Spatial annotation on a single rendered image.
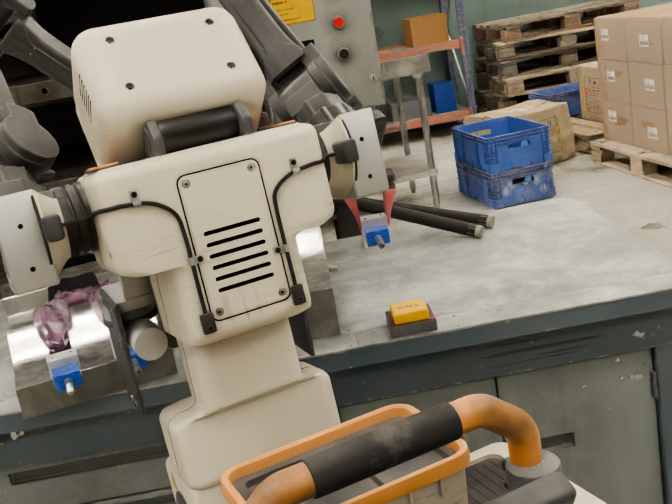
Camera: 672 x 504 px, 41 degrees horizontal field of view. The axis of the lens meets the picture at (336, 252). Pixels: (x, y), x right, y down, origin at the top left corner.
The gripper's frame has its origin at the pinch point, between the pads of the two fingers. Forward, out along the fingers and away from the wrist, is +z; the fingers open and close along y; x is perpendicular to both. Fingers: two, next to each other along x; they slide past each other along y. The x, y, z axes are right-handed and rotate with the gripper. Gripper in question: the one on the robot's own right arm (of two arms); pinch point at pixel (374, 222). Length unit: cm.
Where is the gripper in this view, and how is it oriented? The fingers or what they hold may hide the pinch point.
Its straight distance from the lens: 168.1
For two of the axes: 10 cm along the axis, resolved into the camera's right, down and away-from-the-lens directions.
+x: 0.7, 2.7, -9.6
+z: 1.8, 9.4, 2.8
